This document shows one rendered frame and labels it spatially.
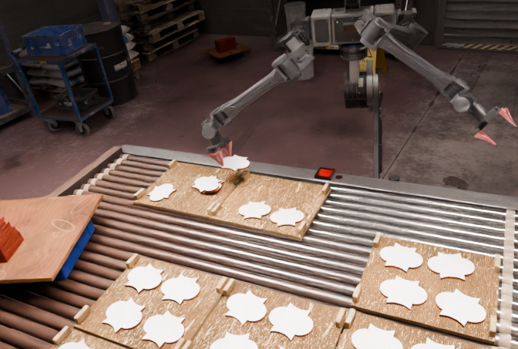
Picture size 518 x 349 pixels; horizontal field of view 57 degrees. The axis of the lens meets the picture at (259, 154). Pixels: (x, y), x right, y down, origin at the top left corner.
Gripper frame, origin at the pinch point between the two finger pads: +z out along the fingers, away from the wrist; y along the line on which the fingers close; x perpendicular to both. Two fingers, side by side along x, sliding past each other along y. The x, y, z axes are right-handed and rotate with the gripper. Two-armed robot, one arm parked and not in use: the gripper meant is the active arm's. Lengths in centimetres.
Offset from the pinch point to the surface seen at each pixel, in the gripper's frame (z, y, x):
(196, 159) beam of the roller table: 4.1, 15.9, 33.2
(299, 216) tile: 23.4, -14.6, -36.0
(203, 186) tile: 6.6, -10.3, 9.6
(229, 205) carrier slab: 14.4, -15.5, -4.8
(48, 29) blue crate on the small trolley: -102, 187, 320
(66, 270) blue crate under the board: 2, -72, 31
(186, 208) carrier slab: 9.3, -23.3, 11.4
